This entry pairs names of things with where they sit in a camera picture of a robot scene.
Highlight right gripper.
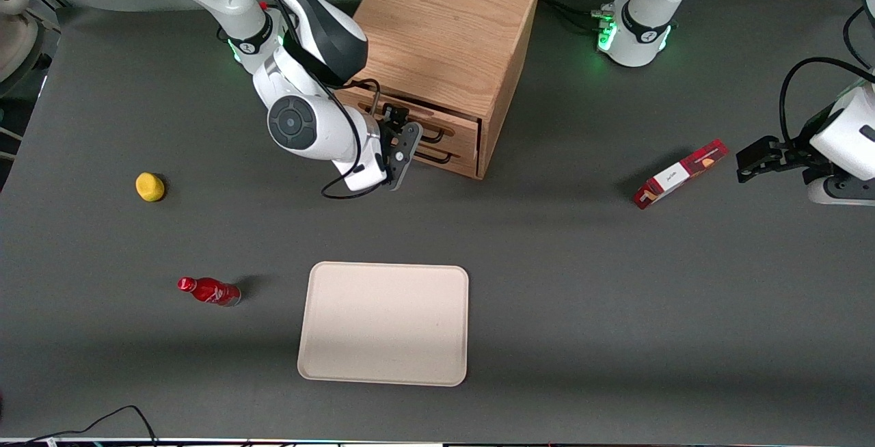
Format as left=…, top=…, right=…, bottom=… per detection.
left=337, top=104, right=412, bottom=193

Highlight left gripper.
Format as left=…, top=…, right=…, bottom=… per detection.
left=736, top=82, right=875, bottom=185

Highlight wooden drawer with grooved edge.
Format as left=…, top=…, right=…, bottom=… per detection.
left=335, top=83, right=482, bottom=161

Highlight wooden drawer without groove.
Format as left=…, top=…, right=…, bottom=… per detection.
left=407, top=143, right=480, bottom=180

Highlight wooden drawer cabinet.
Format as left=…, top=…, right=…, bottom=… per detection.
left=327, top=0, right=541, bottom=180

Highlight red white snack box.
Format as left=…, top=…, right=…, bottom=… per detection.
left=633, top=139, right=729, bottom=210

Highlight beige plastic tray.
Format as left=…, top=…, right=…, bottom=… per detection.
left=297, top=262, right=470, bottom=388

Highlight red drink bottle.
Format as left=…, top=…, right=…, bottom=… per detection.
left=178, top=277, right=242, bottom=308

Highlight yellow lemon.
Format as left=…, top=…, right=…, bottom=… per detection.
left=135, top=172, right=166, bottom=203

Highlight beige round equipment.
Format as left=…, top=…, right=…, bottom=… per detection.
left=0, top=0, right=40, bottom=85

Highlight black looped gripper cable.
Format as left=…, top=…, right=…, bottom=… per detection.
left=779, top=57, right=875, bottom=150

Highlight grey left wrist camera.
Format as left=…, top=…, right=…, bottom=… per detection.
left=807, top=175, right=875, bottom=207

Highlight black curved cable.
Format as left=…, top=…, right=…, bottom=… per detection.
left=842, top=6, right=875, bottom=70

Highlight black left arm base cables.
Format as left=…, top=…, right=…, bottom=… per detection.
left=537, top=0, right=619, bottom=34

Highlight thin black table edge cable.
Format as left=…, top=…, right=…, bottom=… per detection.
left=0, top=405, right=160, bottom=447

